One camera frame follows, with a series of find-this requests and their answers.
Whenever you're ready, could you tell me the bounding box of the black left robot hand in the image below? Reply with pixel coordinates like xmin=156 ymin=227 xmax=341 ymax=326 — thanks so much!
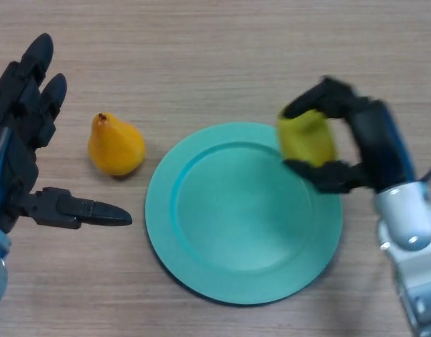
xmin=0 ymin=33 xmax=133 ymax=234

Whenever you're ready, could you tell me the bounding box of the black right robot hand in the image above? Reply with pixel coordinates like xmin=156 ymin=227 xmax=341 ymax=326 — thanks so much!
xmin=278 ymin=76 xmax=418 ymax=194

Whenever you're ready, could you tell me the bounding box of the yellow starfruit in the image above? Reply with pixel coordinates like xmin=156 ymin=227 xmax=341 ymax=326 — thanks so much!
xmin=277 ymin=109 xmax=338 ymax=168

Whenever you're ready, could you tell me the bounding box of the green round plate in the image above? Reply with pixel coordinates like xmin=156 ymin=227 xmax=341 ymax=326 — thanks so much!
xmin=144 ymin=121 xmax=343 ymax=305

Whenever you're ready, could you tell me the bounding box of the orange yellow pear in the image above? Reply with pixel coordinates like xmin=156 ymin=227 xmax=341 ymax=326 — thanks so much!
xmin=87 ymin=112 xmax=147 ymax=176

